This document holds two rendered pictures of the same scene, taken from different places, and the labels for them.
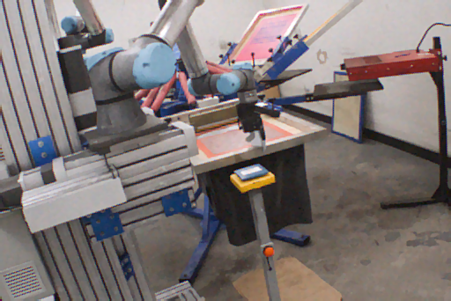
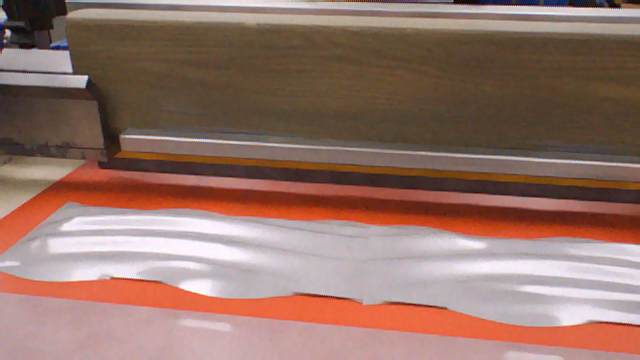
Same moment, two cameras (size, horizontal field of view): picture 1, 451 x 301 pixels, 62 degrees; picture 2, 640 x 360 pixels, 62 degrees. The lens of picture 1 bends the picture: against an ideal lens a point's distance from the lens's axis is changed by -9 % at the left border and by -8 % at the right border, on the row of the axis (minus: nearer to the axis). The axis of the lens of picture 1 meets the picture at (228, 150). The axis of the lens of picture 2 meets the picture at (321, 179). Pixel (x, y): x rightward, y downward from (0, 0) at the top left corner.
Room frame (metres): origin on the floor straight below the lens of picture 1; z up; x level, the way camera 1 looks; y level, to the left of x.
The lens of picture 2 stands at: (1.87, -0.08, 1.10)
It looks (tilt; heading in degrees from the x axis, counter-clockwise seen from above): 24 degrees down; 21
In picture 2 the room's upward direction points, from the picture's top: 1 degrees clockwise
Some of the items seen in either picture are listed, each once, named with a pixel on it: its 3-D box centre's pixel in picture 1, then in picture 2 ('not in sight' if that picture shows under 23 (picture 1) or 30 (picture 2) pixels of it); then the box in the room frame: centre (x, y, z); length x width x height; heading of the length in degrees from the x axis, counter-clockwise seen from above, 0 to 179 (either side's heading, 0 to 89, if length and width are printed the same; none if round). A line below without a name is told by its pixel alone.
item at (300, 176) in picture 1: (264, 194); not in sight; (1.67, -0.12, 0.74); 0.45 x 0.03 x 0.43; 103
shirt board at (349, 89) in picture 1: (284, 99); not in sight; (2.79, -0.45, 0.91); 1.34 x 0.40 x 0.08; 73
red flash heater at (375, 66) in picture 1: (390, 63); not in sight; (2.57, -1.17, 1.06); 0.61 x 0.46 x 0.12; 73
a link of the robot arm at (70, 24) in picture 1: (71, 24); not in sight; (1.92, 0.60, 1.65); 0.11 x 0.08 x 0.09; 177
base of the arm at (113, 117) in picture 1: (118, 111); not in sight; (1.19, 0.30, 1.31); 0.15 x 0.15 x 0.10
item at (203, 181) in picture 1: (210, 179); not in sight; (1.86, 0.11, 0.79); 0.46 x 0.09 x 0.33; 13
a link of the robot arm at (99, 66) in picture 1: (110, 72); not in sight; (1.18, 0.29, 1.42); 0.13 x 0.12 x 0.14; 58
